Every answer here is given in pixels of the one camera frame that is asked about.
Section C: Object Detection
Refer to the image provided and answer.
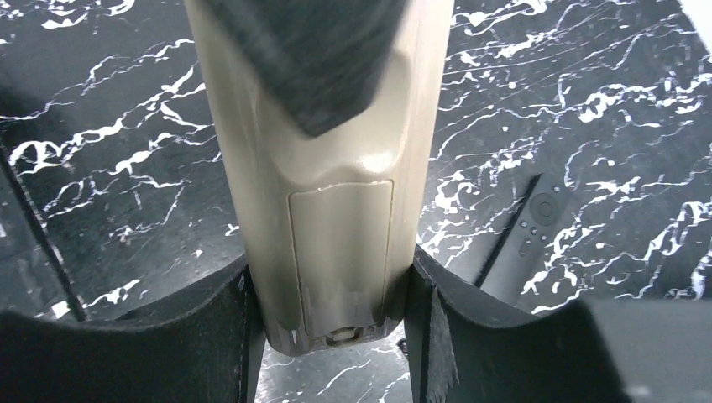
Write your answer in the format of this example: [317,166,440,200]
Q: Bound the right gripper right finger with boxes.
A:
[405,249,711,402]

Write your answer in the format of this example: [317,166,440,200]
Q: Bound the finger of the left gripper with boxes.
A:
[206,0,406,138]

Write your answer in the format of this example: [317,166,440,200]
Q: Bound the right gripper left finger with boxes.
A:
[1,259,264,402]

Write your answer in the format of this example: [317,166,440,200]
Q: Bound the white remote control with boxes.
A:
[186,1,454,356]

